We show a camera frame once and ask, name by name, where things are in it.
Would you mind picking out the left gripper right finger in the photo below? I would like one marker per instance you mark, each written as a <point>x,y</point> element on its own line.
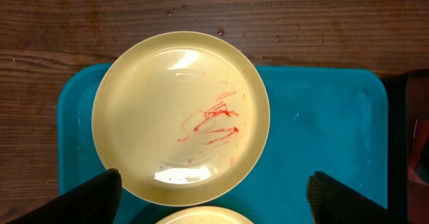
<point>332,202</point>

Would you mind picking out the yellow plate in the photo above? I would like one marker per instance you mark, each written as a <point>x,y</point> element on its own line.
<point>205,215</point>
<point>183,116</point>

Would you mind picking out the blue plastic tray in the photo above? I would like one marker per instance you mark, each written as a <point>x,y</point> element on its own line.
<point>322,119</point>

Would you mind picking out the dark red tray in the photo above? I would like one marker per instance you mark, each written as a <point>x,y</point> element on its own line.
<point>408,145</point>

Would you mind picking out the red and black sponge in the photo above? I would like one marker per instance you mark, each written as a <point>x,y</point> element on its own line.
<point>418,154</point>

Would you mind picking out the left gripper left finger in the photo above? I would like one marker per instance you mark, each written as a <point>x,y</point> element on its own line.
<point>94,201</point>

